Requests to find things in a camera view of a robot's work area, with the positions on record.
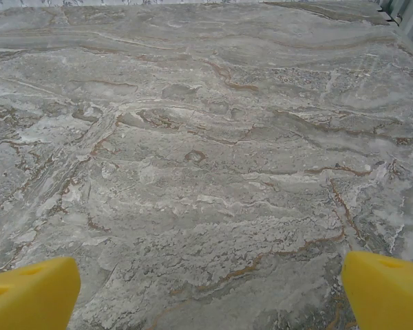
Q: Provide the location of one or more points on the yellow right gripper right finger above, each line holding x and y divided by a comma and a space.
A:
385, 295

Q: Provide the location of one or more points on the aluminium right side rail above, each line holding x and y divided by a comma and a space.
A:
395, 17

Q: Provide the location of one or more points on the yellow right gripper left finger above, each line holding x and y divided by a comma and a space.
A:
31, 295

